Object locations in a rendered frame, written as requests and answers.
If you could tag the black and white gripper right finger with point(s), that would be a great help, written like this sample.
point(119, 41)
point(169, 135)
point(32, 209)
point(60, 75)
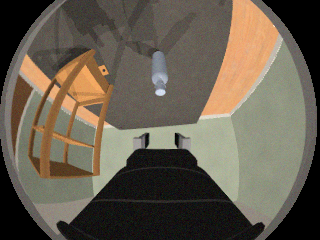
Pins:
point(182, 142)

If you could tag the grey bottle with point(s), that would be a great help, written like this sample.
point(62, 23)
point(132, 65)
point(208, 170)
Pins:
point(159, 72)

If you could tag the light brown wooden shelving unit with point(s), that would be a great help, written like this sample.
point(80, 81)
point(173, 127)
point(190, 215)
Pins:
point(88, 86)

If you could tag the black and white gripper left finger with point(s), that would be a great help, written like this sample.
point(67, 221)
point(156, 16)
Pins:
point(141, 141)

